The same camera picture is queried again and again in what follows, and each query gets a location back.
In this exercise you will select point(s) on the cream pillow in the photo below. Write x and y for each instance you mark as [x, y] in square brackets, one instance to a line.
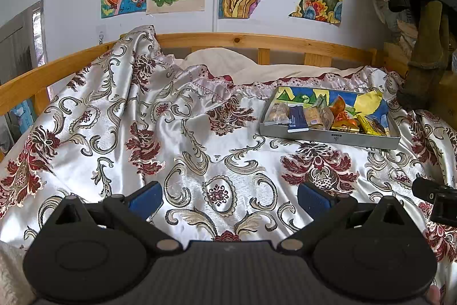
[221, 62]

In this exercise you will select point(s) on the yellow snack bar packet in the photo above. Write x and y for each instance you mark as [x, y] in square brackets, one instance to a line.
[371, 126]

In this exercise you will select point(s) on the grey framed mirror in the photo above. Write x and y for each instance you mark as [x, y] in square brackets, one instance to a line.
[25, 47]

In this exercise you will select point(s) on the orange transparent snack packet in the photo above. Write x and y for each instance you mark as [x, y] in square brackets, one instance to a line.
[339, 105]

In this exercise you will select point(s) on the mustard yellow snack packet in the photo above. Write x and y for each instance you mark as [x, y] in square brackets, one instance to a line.
[344, 128]

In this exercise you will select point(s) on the white wall hook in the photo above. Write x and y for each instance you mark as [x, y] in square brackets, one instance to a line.
[101, 34]

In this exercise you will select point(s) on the floral satin blanket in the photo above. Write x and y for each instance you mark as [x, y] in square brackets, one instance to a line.
[200, 133]

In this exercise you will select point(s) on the clear cracker packet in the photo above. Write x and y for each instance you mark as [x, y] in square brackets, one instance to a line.
[314, 116]

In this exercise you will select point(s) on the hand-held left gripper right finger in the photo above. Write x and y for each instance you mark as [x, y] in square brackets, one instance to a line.
[314, 199]

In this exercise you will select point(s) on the blue object under rail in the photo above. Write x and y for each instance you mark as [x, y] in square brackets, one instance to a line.
[21, 115]

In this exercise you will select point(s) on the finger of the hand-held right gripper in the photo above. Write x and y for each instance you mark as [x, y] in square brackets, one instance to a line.
[444, 208]
[425, 187]

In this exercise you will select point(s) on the brown hanging garment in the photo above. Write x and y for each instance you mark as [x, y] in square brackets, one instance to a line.
[428, 58]

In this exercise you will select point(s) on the wooden furniture frame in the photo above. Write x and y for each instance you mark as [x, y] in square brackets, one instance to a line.
[396, 56]

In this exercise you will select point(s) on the colourful drawing sheet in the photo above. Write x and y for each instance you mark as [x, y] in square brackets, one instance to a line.
[373, 101]

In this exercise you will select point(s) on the blue pen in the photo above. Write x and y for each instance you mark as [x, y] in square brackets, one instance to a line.
[297, 119]

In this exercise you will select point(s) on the patterned cloth pile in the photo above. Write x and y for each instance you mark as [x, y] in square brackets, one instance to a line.
[389, 8]

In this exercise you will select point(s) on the grey shallow box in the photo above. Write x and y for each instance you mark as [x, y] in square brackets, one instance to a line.
[357, 140]

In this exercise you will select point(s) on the clear puffed rice packet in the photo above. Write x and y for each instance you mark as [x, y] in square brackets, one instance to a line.
[278, 112]

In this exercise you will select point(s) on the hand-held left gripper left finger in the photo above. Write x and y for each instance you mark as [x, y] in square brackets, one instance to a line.
[146, 199]

